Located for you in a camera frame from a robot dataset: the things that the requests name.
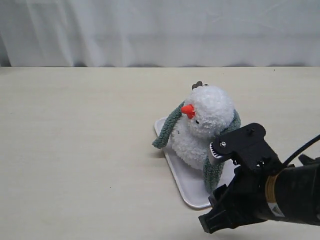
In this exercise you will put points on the green fuzzy scarf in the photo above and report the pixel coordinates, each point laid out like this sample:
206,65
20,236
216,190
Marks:
165,132

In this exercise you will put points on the white plush snowman toy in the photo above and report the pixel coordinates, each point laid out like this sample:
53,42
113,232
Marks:
205,112

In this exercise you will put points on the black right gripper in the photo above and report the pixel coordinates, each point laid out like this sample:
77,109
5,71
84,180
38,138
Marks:
238,204

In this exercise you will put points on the white plastic tray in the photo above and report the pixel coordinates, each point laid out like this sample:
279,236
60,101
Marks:
189,181

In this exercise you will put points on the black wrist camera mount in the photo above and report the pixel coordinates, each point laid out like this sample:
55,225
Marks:
246,146

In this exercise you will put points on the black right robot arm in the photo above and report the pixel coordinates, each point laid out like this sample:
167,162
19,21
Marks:
292,196

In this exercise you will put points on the white backdrop curtain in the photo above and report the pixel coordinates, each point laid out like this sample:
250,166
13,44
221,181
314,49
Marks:
159,33

